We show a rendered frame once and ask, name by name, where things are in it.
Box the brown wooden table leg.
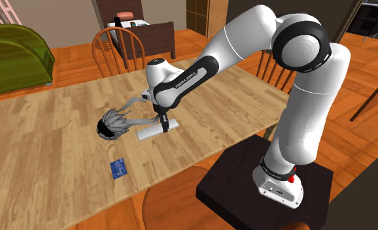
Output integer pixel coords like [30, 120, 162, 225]
[349, 69, 378, 122]

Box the blue card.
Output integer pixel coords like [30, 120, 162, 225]
[109, 157, 129, 180]

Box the dark shelf unit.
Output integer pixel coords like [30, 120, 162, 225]
[345, 0, 378, 43]

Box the white bar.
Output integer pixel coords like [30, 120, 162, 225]
[135, 118, 180, 142]

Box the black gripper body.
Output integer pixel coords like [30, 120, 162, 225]
[153, 105, 169, 123]

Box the grey spiky figure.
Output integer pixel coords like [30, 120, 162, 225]
[95, 96, 160, 141]

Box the pink lattice window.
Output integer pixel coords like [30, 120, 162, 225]
[0, 0, 23, 26]

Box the dark brown bed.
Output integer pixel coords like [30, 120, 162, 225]
[94, 0, 177, 70]

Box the dark robot stand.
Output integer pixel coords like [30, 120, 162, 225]
[196, 134, 334, 230]

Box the wooden cabinet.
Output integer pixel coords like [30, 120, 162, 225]
[186, 0, 230, 39]

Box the light wooden table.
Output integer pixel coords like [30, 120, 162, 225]
[0, 56, 290, 230]

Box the green sofa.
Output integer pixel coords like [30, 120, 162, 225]
[0, 23, 56, 98]

